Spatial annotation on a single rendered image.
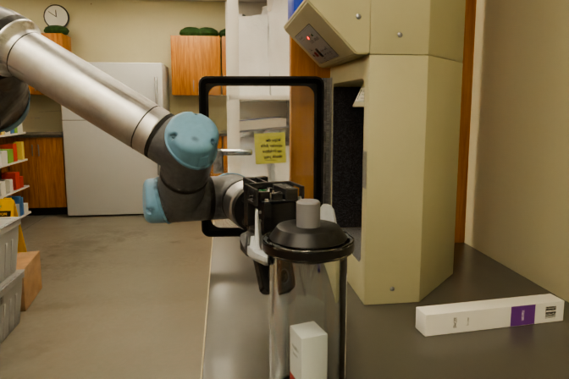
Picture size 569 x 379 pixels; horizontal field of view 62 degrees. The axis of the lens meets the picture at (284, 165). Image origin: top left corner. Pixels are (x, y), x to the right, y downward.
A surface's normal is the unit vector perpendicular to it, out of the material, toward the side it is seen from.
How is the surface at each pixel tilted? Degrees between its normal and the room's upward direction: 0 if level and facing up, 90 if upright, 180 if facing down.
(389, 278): 90
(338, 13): 90
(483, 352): 0
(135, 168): 90
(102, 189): 90
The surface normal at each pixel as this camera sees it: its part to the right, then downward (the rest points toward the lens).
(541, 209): -0.99, 0.02
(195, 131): 0.29, -0.59
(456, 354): 0.00, -0.99
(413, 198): 0.13, 0.13
